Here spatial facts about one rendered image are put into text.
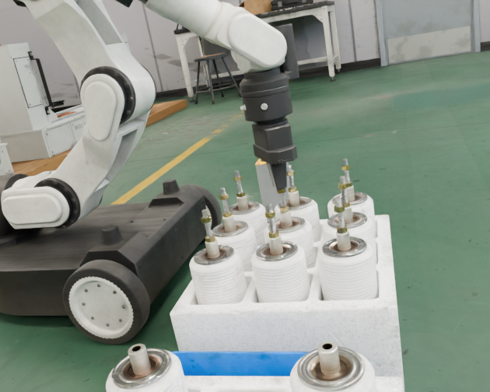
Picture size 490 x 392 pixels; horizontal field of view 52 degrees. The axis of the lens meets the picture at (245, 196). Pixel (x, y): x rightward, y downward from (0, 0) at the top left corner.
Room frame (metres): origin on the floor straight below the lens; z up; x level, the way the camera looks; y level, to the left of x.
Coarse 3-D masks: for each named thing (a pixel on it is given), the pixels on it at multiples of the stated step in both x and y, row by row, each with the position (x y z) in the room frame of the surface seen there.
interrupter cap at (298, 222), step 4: (292, 216) 0.96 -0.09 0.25; (296, 216) 0.96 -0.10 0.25; (276, 220) 0.96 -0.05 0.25; (280, 220) 0.95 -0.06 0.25; (292, 220) 0.94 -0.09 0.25; (296, 220) 0.94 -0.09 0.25; (300, 220) 0.93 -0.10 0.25; (304, 220) 0.93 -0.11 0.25; (276, 224) 0.94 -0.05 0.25; (280, 224) 0.94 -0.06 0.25; (292, 224) 0.93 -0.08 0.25; (296, 224) 0.92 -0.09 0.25; (300, 224) 0.91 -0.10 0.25; (304, 224) 0.91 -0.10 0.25; (268, 228) 0.92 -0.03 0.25; (276, 228) 0.92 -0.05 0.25; (280, 228) 0.92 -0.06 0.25; (284, 228) 0.92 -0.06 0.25; (288, 228) 0.91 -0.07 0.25; (292, 228) 0.90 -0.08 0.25; (296, 228) 0.89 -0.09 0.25; (300, 228) 0.90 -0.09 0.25; (280, 232) 0.89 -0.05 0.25; (284, 232) 0.89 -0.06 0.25; (288, 232) 0.89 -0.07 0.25
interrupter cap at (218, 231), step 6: (240, 222) 0.98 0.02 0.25; (246, 222) 0.97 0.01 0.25; (216, 228) 0.98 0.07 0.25; (222, 228) 0.97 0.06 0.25; (240, 228) 0.95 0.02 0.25; (246, 228) 0.94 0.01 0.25; (216, 234) 0.94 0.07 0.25; (222, 234) 0.94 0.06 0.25; (228, 234) 0.93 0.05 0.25; (234, 234) 0.92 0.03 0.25
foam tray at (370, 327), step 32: (320, 224) 1.08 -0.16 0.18; (384, 224) 1.01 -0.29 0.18; (384, 256) 0.86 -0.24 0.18; (192, 288) 0.88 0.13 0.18; (320, 288) 0.80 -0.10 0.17; (384, 288) 0.75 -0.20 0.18; (192, 320) 0.78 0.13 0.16; (224, 320) 0.77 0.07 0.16; (256, 320) 0.75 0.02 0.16; (288, 320) 0.74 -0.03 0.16; (320, 320) 0.72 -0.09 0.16; (352, 320) 0.71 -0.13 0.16; (384, 320) 0.69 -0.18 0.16; (384, 352) 0.69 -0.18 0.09
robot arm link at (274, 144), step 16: (272, 96) 0.88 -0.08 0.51; (288, 96) 0.90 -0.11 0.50; (256, 112) 0.89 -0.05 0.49; (272, 112) 0.88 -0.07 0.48; (288, 112) 0.90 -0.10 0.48; (256, 128) 0.91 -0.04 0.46; (272, 128) 0.89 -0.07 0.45; (288, 128) 0.89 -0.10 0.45; (256, 144) 0.95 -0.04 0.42; (272, 144) 0.88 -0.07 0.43; (288, 144) 0.89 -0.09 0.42; (272, 160) 0.87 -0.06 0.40; (288, 160) 0.87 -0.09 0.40
